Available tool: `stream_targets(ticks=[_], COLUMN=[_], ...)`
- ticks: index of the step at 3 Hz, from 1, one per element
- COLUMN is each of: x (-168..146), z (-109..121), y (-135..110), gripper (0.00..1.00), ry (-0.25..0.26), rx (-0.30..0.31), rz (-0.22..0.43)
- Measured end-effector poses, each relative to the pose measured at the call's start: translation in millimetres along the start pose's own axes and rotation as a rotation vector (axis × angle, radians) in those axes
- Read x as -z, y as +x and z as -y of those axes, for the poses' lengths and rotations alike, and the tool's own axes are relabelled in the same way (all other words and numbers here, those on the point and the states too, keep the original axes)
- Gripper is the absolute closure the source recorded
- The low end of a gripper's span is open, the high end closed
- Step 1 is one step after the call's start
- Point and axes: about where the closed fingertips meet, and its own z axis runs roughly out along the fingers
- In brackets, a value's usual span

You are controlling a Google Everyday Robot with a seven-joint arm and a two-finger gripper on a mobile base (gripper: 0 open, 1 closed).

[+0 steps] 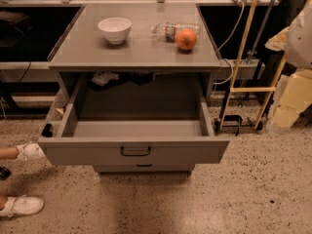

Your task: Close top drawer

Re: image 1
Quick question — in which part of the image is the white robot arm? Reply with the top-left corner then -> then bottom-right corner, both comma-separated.
265,1 -> 312,133

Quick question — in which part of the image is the white sneaker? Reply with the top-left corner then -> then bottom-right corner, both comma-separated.
0,196 -> 45,216
16,142 -> 45,161

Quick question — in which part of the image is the grey drawer cabinet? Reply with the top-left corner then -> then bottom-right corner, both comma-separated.
47,2 -> 223,177

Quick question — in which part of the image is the white ceramic bowl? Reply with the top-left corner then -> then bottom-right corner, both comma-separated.
97,18 -> 132,44

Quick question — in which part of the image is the orange fruit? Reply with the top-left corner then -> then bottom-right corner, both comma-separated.
175,28 -> 197,51

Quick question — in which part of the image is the grey bottom drawer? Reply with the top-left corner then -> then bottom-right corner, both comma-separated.
94,164 -> 195,173

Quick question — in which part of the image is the grey top drawer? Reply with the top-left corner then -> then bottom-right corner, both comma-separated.
39,73 -> 229,166

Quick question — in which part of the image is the yellow hand cart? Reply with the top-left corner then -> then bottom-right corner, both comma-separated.
214,0 -> 286,133

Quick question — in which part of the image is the upper white sneaker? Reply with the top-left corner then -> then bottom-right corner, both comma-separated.
16,142 -> 45,161

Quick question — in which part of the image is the clear plastic water bottle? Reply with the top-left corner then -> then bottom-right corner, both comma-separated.
151,22 -> 201,42

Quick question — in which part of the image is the grey drawer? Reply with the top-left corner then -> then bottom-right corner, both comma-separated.
39,73 -> 229,166
94,164 -> 195,173

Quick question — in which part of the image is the lower white sneaker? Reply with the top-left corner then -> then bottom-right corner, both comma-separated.
0,196 -> 45,216

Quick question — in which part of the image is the white power cable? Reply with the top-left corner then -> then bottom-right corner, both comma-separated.
213,2 -> 246,86

